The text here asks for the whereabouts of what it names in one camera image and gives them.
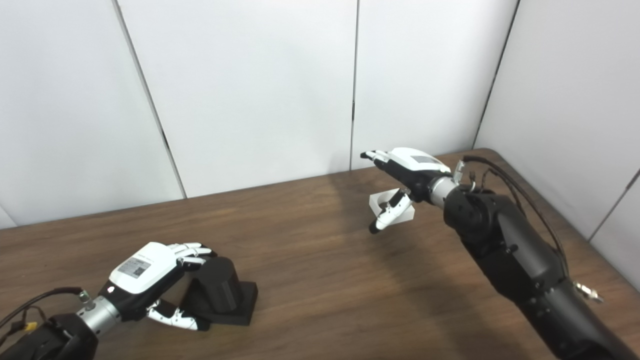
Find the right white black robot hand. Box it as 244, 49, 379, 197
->
360, 147, 458, 235

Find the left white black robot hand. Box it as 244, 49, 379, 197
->
76, 242, 218, 337

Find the white square piece with hole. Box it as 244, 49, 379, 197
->
369, 188, 416, 226

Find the black peg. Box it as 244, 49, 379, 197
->
179, 256, 259, 327

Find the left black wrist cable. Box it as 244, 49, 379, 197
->
0, 286, 92, 328

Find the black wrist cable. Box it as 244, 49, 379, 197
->
452, 155, 604, 304
0, 286, 92, 328

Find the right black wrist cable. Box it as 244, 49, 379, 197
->
452, 155, 604, 304

